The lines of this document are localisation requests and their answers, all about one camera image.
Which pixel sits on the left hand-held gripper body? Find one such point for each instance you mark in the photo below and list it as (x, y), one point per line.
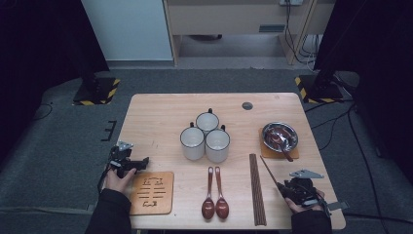
(122, 159)

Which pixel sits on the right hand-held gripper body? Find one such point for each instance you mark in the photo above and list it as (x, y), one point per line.
(303, 191)

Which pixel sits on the slim brown chopstick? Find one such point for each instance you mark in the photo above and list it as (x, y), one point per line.
(269, 169)

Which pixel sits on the row of wooden chopsticks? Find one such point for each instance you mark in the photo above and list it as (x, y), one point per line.
(257, 195)

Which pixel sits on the red-brown wooden spoon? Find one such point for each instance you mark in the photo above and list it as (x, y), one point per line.
(222, 208)
(208, 208)
(285, 152)

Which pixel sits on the carved wooden trivet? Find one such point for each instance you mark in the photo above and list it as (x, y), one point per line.
(152, 193)
(269, 154)

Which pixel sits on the stainless steel bowl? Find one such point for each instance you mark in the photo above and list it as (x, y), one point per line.
(287, 131)

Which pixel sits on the person's right hand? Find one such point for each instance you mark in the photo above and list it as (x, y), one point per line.
(308, 209)

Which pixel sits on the person's left hand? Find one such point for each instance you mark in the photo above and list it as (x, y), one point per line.
(117, 182)

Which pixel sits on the grey tape piece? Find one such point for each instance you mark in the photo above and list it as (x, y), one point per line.
(340, 205)
(90, 207)

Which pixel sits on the white mug black rim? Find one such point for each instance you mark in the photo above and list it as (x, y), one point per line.
(207, 122)
(217, 148)
(192, 143)

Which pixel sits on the black stand base striped edge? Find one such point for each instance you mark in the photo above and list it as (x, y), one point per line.
(319, 91)
(97, 92)

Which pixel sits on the white cabinet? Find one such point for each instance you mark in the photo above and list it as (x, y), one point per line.
(126, 29)

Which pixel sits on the black curtain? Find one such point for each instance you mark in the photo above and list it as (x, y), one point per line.
(39, 48)
(376, 48)

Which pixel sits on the beige wooden desk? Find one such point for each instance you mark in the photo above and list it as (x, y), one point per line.
(227, 18)

